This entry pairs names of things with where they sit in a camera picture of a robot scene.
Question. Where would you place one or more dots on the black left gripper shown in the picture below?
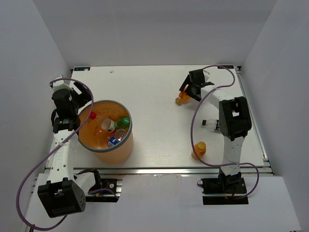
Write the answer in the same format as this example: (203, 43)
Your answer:
(85, 96)

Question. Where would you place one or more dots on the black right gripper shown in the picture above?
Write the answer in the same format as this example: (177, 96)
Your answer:
(187, 81)

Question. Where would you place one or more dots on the orange juice bottle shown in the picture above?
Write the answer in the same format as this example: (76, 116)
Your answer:
(200, 149)
(182, 97)

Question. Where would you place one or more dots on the clear bottle red cap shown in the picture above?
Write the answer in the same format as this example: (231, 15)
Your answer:
(103, 122)

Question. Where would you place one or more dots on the clear bottle black cap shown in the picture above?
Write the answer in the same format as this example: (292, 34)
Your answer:
(212, 125)

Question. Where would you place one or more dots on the green plastic bottle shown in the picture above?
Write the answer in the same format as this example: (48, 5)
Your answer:
(122, 122)

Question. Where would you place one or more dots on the clear bottle blue label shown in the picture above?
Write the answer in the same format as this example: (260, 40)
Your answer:
(120, 134)

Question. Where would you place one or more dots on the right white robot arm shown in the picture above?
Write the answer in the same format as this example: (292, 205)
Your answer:
(234, 123)

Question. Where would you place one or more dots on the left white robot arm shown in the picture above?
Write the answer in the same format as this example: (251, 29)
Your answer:
(65, 192)

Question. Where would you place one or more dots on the orange bin with grey rim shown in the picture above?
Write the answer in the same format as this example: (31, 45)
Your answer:
(95, 140)

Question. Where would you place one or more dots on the blue label bottle in bin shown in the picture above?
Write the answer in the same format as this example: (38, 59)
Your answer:
(112, 142)

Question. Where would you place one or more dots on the black table label left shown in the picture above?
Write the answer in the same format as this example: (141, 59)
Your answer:
(81, 69)

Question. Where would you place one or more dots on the black table label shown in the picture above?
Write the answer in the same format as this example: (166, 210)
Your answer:
(81, 69)
(225, 67)

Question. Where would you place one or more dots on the black table label right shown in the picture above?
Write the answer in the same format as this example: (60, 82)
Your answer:
(225, 67)

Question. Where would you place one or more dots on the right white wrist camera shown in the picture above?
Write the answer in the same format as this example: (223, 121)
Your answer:
(206, 75)

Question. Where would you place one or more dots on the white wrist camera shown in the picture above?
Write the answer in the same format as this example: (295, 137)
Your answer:
(60, 83)
(206, 75)

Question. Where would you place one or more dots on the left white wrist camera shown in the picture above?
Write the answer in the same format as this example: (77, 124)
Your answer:
(60, 83)

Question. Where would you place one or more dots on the aluminium table edge rail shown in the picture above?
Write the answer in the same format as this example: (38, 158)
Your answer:
(244, 170)

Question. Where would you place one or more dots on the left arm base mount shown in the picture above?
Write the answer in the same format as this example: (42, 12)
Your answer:
(96, 188)

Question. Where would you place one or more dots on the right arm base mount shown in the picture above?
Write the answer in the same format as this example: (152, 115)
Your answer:
(214, 194)

